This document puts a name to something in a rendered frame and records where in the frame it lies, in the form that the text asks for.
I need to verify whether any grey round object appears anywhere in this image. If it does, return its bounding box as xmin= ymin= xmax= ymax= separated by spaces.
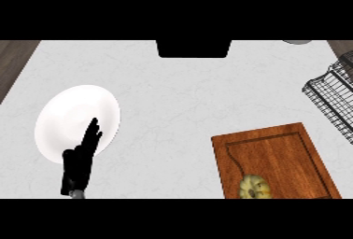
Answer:
xmin=281 ymin=39 xmax=315 ymax=46

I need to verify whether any black wire tiered basket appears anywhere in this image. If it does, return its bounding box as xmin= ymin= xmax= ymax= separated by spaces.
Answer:
xmin=301 ymin=50 xmax=353 ymax=146

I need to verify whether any brown wooden cutting board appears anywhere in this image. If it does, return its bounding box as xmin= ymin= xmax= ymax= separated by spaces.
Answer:
xmin=210 ymin=121 xmax=343 ymax=200

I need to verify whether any black appliance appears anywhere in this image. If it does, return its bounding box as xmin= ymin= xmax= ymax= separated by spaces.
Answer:
xmin=155 ymin=39 xmax=233 ymax=59

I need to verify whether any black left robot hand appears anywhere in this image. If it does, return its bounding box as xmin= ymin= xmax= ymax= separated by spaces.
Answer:
xmin=59 ymin=117 xmax=105 ymax=197

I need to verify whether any white plate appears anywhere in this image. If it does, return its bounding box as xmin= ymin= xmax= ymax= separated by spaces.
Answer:
xmin=34 ymin=84 xmax=121 ymax=164

